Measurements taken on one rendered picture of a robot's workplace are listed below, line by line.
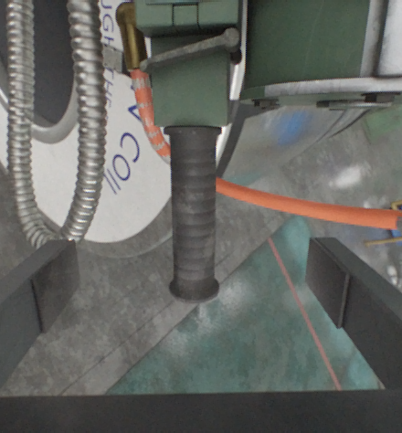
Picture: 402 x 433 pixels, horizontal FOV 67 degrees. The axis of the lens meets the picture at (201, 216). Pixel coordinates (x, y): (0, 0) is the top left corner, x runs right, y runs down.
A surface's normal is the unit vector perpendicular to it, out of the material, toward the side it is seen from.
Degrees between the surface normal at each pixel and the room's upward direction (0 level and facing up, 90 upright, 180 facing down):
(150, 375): 0
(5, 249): 0
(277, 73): 102
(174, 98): 58
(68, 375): 0
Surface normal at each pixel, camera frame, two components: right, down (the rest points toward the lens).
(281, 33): -0.84, 0.16
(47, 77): 0.59, -0.31
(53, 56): 0.70, -0.07
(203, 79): -0.15, 0.30
